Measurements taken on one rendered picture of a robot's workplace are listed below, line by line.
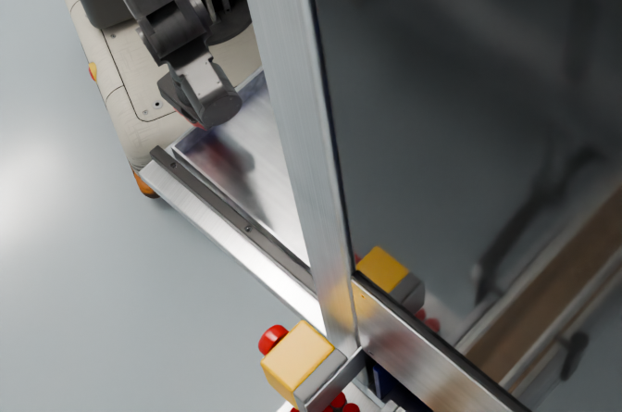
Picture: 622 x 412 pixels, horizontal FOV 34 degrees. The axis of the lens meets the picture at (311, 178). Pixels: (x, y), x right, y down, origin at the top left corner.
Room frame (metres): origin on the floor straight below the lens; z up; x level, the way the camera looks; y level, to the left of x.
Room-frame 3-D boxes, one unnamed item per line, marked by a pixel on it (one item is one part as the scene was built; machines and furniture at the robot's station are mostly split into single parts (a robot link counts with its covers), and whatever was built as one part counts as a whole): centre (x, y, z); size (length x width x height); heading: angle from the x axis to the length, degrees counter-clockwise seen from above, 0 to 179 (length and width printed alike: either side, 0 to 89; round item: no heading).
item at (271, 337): (0.45, 0.08, 0.99); 0.04 x 0.04 x 0.04; 36
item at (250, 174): (0.75, -0.02, 0.90); 0.34 x 0.26 x 0.04; 35
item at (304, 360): (0.41, 0.05, 1.00); 0.08 x 0.07 x 0.07; 36
